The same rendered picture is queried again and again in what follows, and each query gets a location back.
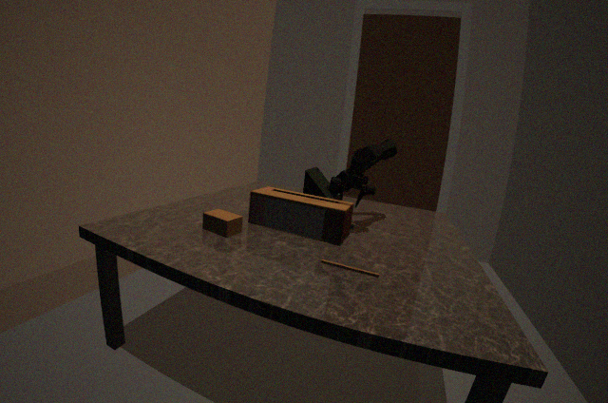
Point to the small brown block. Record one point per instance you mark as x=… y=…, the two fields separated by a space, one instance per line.
x=222 y=223

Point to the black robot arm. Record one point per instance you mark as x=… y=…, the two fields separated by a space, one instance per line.
x=364 y=158

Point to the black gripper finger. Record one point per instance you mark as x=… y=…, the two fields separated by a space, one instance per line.
x=360 y=196
x=341 y=190

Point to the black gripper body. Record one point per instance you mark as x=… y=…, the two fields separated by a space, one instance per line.
x=368 y=188

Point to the thin brown stick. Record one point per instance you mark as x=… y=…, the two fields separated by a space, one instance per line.
x=350 y=268

